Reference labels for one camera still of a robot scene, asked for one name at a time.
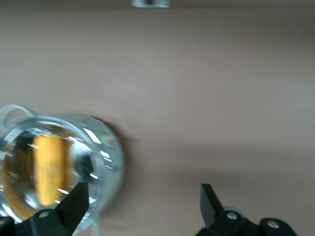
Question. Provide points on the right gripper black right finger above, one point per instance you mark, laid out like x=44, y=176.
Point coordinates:
x=214, y=214

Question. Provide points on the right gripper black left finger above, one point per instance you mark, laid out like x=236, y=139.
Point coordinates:
x=66, y=211

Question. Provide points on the yellow corn cob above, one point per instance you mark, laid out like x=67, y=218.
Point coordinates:
x=51, y=169

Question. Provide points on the stainless steel pot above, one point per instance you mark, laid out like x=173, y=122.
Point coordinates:
x=108, y=157

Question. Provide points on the grey table edge bracket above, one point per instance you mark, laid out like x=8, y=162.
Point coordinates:
x=140, y=3

